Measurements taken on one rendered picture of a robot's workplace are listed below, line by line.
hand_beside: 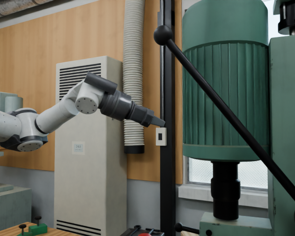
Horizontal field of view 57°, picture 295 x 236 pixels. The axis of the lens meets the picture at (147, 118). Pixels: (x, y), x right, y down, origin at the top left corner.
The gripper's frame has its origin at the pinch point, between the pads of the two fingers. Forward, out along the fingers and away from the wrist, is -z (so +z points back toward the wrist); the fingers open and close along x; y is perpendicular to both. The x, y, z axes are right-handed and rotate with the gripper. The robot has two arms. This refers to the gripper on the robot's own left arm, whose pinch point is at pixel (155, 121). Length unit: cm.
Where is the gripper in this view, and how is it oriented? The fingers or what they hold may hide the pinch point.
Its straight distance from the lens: 90.5
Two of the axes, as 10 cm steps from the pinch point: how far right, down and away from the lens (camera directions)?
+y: 3.9, -9.2, -0.4
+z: -8.9, -3.6, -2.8
